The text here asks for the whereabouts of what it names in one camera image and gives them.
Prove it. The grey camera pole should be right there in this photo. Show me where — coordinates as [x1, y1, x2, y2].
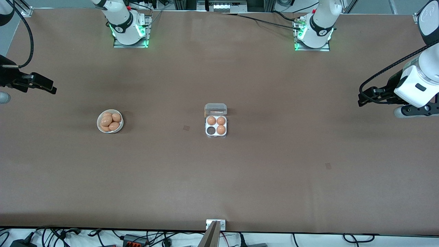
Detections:
[198, 221, 221, 247]

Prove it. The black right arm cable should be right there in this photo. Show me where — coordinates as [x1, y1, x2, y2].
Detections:
[12, 0, 34, 68]

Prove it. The black device with orange connectors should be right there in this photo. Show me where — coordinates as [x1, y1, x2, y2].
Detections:
[123, 234, 149, 247]

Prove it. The black tangled floor cable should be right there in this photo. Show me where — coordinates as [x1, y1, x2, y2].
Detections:
[34, 226, 83, 243]

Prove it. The white round bowl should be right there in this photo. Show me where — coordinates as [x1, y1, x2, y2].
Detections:
[97, 109, 124, 134]

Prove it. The black power adapter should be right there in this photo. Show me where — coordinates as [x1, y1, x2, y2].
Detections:
[10, 237, 37, 247]

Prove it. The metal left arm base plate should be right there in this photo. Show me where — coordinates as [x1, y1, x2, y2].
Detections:
[294, 15, 331, 52]

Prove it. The clear plastic egg carton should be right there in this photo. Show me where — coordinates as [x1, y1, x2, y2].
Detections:
[204, 103, 228, 139]

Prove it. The white power strip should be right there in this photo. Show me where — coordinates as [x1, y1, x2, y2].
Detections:
[209, 0, 248, 13]

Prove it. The black cable on table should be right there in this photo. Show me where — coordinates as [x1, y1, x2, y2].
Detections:
[223, 12, 304, 30]

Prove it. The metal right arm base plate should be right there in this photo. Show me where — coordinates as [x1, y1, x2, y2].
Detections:
[113, 14, 151, 48]

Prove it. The black looped floor cable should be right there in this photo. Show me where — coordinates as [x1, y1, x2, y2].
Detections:
[343, 233, 375, 243]

